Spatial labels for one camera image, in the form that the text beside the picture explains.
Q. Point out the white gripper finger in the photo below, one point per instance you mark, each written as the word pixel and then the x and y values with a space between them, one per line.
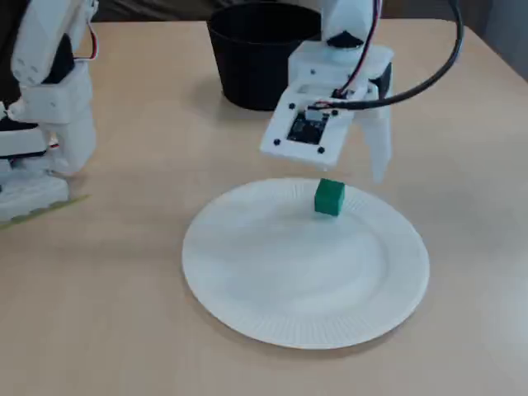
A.
pixel 379 144

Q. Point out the green block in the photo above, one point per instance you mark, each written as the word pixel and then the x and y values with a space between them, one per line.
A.
pixel 328 197

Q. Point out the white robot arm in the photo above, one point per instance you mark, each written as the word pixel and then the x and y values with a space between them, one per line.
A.
pixel 62 103

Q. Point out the black pot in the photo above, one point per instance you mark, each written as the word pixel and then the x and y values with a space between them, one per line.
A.
pixel 247 74

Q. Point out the white paper plate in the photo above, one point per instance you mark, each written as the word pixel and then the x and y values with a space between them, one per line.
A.
pixel 288 288

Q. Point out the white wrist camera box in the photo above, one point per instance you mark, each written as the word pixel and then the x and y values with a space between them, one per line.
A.
pixel 288 144

